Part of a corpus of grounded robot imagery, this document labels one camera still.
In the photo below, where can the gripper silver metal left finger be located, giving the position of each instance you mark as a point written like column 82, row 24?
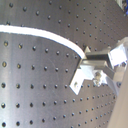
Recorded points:
column 103, row 54

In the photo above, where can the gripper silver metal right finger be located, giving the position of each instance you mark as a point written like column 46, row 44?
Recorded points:
column 98, row 73

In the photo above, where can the perforated metal breadboard plate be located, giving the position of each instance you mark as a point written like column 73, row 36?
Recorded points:
column 35, row 72

